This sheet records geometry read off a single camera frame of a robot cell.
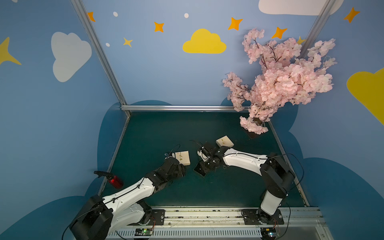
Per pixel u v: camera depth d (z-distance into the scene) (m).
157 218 0.74
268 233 0.71
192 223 0.74
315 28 0.77
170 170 0.65
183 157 0.93
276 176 0.47
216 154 0.67
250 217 0.74
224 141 1.02
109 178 0.75
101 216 0.40
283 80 0.62
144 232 0.70
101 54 0.85
